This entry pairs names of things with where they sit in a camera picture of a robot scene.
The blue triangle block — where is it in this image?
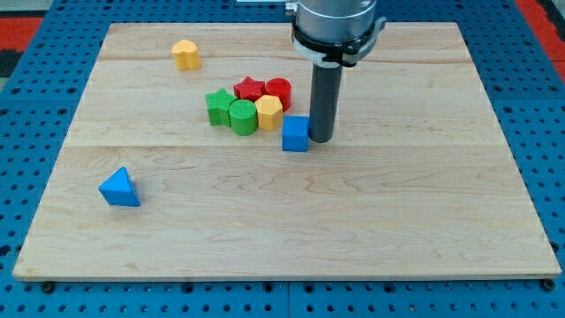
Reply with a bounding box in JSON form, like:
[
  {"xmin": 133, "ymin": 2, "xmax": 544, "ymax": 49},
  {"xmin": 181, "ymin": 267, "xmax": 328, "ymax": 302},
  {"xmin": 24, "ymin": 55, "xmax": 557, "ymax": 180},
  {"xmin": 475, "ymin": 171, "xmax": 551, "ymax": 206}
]
[{"xmin": 98, "ymin": 167, "xmax": 140, "ymax": 207}]

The red star block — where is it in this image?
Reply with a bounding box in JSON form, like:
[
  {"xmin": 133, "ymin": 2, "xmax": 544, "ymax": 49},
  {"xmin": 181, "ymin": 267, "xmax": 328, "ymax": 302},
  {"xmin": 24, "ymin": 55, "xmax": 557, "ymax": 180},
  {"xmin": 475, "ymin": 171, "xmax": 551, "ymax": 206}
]
[{"xmin": 233, "ymin": 77, "xmax": 265, "ymax": 102}]

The green star block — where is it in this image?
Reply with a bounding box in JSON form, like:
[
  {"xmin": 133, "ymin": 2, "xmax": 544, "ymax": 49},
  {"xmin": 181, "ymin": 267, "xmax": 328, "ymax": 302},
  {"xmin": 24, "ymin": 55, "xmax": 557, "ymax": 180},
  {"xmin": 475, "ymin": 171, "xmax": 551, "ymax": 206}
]
[{"xmin": 205, "ymin": 88, "xmax": 237, "ymax": 127}]

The yellow heart block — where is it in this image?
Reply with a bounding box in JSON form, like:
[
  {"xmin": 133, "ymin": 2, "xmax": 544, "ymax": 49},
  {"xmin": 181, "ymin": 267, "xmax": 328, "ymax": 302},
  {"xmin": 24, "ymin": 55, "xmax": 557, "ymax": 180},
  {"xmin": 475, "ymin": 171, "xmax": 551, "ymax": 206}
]
[{"xmin": 171, "ymin": 39, "xmax": 201, "ymax": 70}]

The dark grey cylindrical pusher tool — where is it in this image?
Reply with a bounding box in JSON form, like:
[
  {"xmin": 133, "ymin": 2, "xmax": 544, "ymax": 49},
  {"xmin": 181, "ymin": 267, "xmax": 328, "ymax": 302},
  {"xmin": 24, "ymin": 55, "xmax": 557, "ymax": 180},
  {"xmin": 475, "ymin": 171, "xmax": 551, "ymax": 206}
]
[{"xmin": 308, "ymin": 64, "xmax": 342, "ymax": 143}]

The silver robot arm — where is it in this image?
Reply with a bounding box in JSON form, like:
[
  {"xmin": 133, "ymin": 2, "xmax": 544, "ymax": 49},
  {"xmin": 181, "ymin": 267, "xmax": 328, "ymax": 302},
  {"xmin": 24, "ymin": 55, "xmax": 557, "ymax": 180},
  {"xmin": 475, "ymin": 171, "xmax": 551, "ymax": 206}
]
[{"xmin": 285, "ymin": 0, "xmax": 387, "ymax": 68}]

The red cylinder block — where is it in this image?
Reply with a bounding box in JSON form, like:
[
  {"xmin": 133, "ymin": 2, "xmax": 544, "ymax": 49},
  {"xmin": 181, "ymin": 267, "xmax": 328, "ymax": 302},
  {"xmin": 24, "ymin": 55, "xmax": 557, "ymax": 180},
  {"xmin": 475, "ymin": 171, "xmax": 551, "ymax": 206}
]
[{"xmin": 265, "ymin": 78, "xmax": 292, "ymax": 112}]

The blue cube block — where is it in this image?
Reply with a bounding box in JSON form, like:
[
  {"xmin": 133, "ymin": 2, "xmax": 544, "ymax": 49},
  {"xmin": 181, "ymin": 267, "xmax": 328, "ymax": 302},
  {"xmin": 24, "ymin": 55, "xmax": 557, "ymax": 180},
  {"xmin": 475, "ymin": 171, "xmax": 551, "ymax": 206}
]
[{"xmin": 282, "ymin": 116, "xmax": 309, "ymax": 152}]

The light wooden board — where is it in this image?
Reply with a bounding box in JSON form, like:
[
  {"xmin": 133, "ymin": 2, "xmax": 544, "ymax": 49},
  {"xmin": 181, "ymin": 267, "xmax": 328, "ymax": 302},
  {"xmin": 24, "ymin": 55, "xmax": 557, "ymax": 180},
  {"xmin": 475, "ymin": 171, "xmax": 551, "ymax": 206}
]
[{"xmin": 13, "ymin": 22, "xmax": 561, "ymax": 282}]

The green cylinder block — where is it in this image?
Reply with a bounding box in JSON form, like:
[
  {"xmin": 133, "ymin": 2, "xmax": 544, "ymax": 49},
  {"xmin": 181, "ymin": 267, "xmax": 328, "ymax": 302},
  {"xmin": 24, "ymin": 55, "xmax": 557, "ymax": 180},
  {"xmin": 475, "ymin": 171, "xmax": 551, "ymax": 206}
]
[{"xmin": 229, "ymin": 99, "xmax": 258, "ymax": 136}]

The yellow hexagon block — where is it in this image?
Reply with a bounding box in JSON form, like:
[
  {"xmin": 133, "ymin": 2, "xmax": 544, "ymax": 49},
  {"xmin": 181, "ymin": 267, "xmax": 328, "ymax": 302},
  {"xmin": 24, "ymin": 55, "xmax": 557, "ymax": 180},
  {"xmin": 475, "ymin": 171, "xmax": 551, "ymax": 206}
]
[{"xmin": 254, "ymin": 95, "xmax": 283, "ymax": 131}]

